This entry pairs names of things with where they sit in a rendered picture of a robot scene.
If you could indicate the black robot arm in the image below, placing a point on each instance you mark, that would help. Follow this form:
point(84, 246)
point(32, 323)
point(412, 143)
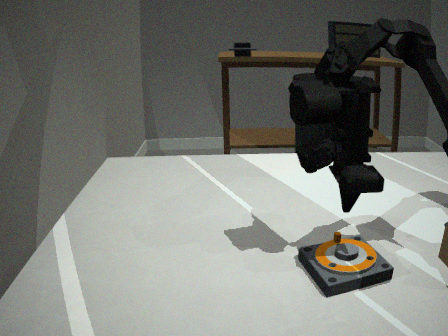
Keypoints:
point(332, 97)

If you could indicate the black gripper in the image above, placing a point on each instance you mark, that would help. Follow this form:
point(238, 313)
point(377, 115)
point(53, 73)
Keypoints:
point(354, 177)

